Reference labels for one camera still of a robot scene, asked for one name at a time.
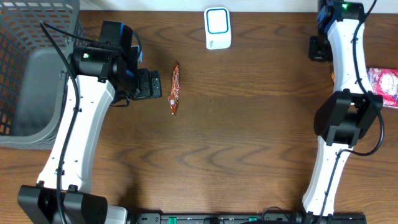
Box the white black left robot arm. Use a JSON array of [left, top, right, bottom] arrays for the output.
[[17, 21, 162, 223]]

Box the red purple snack packet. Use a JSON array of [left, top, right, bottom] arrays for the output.
[[367, 68, 398, 109]]

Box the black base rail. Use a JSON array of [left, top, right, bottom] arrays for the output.
[[127, 210, 367, 224]]

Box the orange red snack sachet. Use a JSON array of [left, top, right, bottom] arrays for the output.
[[168, 62, 180, 116]]

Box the grey plastic mesh basket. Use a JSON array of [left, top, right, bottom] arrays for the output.
[[1, 0, 85, 149]]

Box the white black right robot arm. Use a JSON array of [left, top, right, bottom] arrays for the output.
[[302, 0, 385, 223]]

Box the white barcode scanner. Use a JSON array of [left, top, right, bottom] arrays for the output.
[[203, 7, 232, 50]]

